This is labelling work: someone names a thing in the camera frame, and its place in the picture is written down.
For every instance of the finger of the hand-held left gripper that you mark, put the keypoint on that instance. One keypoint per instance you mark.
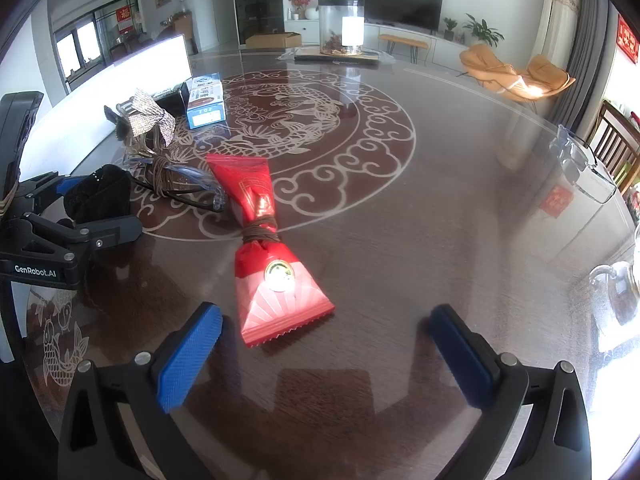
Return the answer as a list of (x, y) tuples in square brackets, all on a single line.
[(65, 185), (110, 237)]

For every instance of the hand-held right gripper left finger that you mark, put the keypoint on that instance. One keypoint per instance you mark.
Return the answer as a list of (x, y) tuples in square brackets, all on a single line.
[(187, 355)]

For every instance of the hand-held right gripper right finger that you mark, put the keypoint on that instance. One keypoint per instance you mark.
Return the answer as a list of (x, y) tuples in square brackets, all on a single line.
[(465, 355)]

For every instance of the black box with white labels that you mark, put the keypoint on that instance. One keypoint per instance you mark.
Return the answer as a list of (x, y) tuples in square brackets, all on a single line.
[(172, 100)]

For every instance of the red candy packet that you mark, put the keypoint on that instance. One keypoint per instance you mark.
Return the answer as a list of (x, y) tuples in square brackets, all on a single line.
[(260, 195)]

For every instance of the blue and white medicine box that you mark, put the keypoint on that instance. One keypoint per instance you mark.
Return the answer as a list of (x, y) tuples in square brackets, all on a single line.
[(205, 105)]

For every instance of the brown patterned desktop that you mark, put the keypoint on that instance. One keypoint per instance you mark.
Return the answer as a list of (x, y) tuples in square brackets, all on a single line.
[(425, 210)]

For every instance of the brown elastic band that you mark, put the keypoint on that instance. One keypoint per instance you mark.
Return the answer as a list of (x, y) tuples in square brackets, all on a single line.
[(9, 200), (161, 175), (260, 230)]

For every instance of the clear safety glasses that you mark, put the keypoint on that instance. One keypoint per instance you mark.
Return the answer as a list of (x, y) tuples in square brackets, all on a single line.
[(187, 177)]

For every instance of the rhinestone bow hair clip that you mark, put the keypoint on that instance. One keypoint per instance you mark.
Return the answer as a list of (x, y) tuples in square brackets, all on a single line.
[(150, 117)]

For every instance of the glass teapot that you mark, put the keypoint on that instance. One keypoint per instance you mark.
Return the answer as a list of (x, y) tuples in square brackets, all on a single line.
[(617, 300)]

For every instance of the red window poster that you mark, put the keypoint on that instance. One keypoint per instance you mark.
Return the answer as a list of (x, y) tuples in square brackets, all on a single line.
[(125, 20)]

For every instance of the clear rimless eyeglasses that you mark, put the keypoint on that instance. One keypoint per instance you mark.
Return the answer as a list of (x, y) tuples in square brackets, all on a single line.
[(580, 165)]

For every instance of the brown cardboard carton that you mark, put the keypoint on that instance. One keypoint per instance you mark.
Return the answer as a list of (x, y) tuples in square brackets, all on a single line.
[(272, 40)]

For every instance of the wooden chair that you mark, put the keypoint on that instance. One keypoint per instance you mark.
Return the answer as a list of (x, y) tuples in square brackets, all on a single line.
[(617, 140)]

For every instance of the dark glass display cabinet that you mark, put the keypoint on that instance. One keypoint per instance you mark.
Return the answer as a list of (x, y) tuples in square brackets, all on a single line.
[(260, 0)]

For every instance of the orange lounge chair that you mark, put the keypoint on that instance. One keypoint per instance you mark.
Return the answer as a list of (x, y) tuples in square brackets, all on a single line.
[(500, 72)]

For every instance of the red flower arrangement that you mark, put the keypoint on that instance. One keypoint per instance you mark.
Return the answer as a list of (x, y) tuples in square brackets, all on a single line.
[(300, 2)]

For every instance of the white round vase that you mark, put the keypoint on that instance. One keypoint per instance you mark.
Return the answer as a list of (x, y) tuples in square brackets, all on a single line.
[(311, 13)]

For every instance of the glass terrarium jar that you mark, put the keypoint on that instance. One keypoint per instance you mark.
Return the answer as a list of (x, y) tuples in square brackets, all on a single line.
[(332, 25)]

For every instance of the wooden bench with metal legs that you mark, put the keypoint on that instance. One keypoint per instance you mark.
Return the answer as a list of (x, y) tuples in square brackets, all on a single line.
[(402, 42)]

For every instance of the white television cabinet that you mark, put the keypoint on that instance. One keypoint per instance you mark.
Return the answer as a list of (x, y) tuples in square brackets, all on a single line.
[(400, 40)]

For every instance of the tall green potted plant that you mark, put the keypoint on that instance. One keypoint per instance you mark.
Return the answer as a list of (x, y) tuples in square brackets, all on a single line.
[(482, 30)]

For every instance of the small green potted plant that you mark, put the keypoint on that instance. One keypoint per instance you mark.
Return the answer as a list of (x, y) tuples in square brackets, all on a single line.
[(450, 27)]

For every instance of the grey curtain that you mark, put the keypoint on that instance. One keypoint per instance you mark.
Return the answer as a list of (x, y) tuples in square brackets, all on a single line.
[(595, 50)]

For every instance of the covered standing air conditioner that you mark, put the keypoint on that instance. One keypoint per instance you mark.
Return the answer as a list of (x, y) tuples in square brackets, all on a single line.
[(555, 25)]

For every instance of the black television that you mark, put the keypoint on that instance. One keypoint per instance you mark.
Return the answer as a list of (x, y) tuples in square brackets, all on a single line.
[(400, 5)]

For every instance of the red wall hanging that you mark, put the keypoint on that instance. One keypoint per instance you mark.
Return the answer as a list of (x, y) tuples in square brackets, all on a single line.
[(629, 40)]

